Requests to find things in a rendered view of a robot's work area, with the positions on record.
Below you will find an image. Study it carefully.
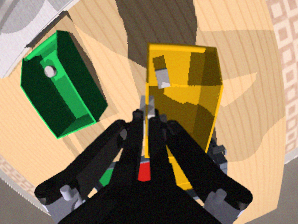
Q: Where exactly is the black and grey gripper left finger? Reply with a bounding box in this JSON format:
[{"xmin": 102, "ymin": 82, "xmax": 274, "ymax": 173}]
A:
[{"xmin": 34, "ymin": 95, "xmax": 146, "ymax": 224}]

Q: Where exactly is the yellow bin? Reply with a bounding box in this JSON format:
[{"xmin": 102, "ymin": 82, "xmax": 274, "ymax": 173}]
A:
[{"xmin": 145, "ymin": 42, "xmax": 223, "ymax": 158}]

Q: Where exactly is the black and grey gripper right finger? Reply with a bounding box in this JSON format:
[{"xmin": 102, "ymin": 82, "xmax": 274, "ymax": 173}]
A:
[{"xmin": 147, "ymin": 95, "xmax": 253, "ymax": 224}]

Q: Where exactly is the grey metal disc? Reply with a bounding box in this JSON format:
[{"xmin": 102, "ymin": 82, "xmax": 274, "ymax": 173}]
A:
[{"xmin": 44, "ymin": 65, "xmax": 56, "ymax": 77}]

